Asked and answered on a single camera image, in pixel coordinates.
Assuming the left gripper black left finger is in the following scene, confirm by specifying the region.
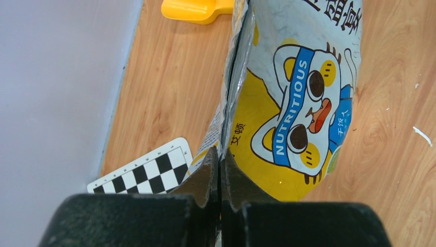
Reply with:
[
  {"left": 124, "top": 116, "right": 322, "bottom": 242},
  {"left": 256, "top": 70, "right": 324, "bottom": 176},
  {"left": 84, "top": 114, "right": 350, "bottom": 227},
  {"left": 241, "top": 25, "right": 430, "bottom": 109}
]
[{"left": 39, "top": 147, "right": 218, "bottom": 246}]

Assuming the yellow plastic scoop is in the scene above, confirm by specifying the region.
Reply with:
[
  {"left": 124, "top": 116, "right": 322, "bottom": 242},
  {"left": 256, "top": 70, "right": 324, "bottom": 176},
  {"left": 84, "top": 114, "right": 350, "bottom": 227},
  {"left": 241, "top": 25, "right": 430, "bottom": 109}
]
[{"left": 161, "top": 0, "right": 235, "bottom": 25}]

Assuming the pet food bag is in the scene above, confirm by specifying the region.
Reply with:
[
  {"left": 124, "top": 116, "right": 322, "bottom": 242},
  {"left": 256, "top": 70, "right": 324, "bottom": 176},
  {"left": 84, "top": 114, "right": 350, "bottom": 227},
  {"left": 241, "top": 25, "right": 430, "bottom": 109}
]
[{"left": 188, "top": 1, "right": 363, "bottom": 201}]

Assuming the checkerboard calibration board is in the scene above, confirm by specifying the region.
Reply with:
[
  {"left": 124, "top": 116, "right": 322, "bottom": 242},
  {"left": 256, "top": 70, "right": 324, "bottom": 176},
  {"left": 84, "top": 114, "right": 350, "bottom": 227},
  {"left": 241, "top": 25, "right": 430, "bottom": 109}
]
[{"left": 87, "top": 137, "right": 193, "bottom": 194}]

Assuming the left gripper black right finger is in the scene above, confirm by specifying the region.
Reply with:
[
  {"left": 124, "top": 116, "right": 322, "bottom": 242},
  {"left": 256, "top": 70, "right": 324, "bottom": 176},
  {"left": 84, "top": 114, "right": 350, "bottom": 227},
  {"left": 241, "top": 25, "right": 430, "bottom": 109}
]
[{"left": 220, "top": 151, "right": 391, "bottom": 246}]

